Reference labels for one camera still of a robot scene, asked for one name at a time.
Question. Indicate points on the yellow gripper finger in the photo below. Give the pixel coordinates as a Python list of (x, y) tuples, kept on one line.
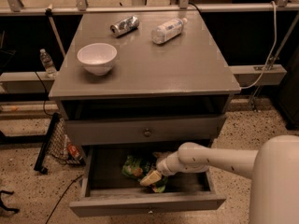
[(160, 155), (152, 177)]

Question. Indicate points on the green rice chip bag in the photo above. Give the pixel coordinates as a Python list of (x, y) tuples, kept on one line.
[(137, 167)]

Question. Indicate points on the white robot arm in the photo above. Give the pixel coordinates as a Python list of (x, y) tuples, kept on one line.
[(273, 170)]

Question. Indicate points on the round drawer knob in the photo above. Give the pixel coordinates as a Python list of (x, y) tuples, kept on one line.
[(147, 132)]

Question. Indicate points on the closed grey upper drawer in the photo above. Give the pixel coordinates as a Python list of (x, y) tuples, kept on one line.
[(128, 131)]

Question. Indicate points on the open grey middle drawer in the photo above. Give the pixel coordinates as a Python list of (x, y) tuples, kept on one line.
[(105, 191)]

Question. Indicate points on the grey wooden drawer cabinet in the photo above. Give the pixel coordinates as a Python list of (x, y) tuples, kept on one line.
[(186, 76)]

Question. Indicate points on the orange packet in basket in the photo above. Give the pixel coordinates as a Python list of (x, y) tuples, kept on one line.
[(74, 152)]

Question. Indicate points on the white bowl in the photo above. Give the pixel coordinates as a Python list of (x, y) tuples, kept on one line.
[(97, 58)]

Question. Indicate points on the clear plastic bottle on cabinet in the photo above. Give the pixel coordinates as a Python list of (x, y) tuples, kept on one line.
[(168, 30)]

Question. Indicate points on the silver drink can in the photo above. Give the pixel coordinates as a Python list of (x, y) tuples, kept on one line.
[(124, 26)]

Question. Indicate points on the clear water bottle on ledge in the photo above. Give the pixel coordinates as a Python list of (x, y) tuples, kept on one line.
[(48, 64)]

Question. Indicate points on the wooden stick with black tape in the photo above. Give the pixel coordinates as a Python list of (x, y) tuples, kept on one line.
[(48, 13)]

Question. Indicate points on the black wire mesh basket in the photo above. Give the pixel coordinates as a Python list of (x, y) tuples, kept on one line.
[(55, 145)]

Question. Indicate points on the metal rail frame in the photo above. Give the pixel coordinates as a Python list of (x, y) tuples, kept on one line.
[(140, 3)]

